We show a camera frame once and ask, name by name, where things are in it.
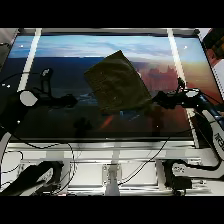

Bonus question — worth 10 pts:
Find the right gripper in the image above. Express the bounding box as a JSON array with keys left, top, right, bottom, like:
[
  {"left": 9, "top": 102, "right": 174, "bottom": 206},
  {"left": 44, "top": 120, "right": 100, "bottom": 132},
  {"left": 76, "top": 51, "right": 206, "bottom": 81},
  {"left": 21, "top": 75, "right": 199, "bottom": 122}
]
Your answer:
[{"left": 151, "top": 89, "right": 183, "bottom": 111}]

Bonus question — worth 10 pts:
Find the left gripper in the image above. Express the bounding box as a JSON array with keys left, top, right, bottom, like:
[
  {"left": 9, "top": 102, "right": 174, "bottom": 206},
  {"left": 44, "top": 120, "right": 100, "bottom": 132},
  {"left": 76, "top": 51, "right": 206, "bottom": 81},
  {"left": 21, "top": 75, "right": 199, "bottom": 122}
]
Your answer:
[{"left": 49, "top": 93, "right": 80, "bottom": 109}]

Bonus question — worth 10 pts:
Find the olive green garment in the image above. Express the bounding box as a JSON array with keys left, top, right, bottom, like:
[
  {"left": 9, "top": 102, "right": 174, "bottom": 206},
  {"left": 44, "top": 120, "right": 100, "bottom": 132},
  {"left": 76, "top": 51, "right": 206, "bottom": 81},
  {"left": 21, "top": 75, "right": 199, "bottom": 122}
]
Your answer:
[{"left": 82, "top": 49, "right": 153, "bottom": 115}]

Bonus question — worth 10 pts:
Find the red garment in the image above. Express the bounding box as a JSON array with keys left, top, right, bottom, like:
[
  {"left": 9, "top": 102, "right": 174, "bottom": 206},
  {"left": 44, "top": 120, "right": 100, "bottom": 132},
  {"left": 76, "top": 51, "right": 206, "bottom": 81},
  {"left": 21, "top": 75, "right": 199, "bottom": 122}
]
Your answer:
[{"left": 206, "top": 47, "right": 224, "bottom": 62}]

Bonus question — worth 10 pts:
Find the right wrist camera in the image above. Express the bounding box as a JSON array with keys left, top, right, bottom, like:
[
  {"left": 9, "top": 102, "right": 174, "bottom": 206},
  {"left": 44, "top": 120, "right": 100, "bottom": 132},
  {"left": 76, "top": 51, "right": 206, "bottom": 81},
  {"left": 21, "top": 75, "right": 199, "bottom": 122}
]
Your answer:
[{"left": 176, "top": 76, "right": 188, "bottom": 95}]

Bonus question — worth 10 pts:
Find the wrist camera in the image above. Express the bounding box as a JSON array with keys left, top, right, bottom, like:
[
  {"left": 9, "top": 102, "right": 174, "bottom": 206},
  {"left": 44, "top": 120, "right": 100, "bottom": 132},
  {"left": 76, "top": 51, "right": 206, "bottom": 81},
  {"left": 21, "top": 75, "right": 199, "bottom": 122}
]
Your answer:
[
  {"left": 176, "top": 76, "right": 188, "bottom": 95},
  {"left": 39, "top": 67, "right": 55, "bottom": 98}
]

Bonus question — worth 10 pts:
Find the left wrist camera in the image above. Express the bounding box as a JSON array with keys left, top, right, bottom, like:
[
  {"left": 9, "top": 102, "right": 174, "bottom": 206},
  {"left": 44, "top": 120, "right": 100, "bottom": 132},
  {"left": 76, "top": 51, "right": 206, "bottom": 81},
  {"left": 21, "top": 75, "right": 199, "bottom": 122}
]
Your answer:
[{"left": 39, "top": 67, "right": 55, "bottom": 98}]

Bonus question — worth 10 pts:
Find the black cable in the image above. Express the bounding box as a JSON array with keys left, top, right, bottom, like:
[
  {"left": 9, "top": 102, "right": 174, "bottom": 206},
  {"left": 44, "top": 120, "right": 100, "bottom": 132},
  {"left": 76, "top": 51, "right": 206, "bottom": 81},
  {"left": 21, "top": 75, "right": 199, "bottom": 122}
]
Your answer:
[
  {"left": 117, "top": 111, "right": 202, "bottom": 186},
  {"left": 0, "top": 123, "right": 76, "bottom": 196}
]

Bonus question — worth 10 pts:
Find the silver frame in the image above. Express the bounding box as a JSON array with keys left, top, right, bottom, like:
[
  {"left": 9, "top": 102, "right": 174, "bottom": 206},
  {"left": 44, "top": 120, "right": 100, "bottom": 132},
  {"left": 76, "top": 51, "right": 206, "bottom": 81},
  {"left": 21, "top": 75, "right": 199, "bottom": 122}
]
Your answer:
[{"left": 0, "top": 139, "right": 224, "bottom": 197}]

